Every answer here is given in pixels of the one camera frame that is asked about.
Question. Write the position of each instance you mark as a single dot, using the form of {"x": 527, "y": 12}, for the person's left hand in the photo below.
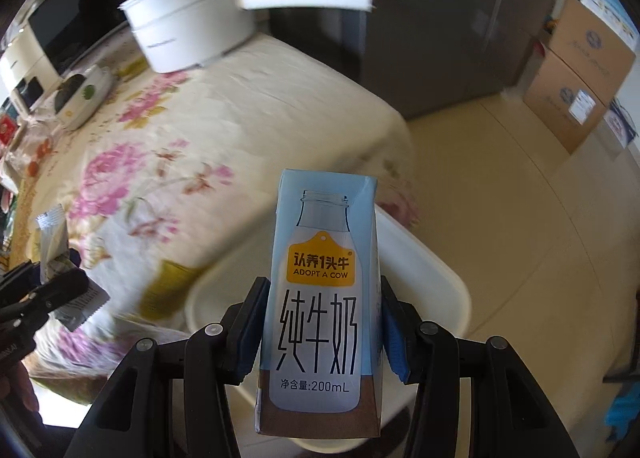
{"x": 22, "y": 388}

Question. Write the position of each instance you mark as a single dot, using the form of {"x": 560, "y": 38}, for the blue cloth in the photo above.
{"x": 622, "y": 405}

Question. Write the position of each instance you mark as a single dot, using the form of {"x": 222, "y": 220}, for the large flower print tablecloth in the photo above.
{"x": 225, "y": 138}

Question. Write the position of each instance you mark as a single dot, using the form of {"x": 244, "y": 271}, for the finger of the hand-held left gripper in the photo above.
{"x": 17, "y": 280}
{"x": 55, "y": 290}

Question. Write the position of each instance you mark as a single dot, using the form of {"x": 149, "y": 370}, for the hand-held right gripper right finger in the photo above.
{"x": 395, "y": 338}

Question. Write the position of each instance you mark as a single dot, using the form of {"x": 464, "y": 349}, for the brown cardboard box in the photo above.
{"x": 595, "y": 53}
{"x": 555, "y": 98}

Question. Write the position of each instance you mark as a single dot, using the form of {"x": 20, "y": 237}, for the silver foil wrapper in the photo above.
{"x": 52, "y": 238}

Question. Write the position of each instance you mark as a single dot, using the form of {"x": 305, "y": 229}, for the black door microwave oven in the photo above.
{"x": 75, "y": 23}

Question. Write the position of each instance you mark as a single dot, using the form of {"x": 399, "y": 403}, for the cream air fryer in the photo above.
{"x": 25, "y": 63}

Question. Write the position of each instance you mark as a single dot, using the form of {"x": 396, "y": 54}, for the white electric cooking pot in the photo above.
{"x": 185, "y": 33}

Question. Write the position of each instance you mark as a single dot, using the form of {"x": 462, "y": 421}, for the grey refrigerator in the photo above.
{"x": 425, "y": 13}

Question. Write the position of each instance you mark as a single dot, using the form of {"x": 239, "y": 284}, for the white trash bin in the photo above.
{"x": 425, "y": 263}

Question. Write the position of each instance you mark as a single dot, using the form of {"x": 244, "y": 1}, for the blue and white carton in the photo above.
{"x": 612, "y": 8}

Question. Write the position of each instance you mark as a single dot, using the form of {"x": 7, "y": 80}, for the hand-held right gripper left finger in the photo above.
{"x": 245, "y": 335}

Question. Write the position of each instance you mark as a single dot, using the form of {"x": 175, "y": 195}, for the red tomato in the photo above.
{"x": 33, "y": 168}

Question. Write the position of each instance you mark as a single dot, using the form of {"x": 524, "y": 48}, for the green lime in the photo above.
{"x": 89, "y": 91}

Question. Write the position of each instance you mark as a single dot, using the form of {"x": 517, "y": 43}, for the light blue milk carton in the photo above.
{"x": 320, "y": 313}

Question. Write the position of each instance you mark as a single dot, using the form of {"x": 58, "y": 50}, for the blue and white bag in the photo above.
{"x": 622, "y": 123}

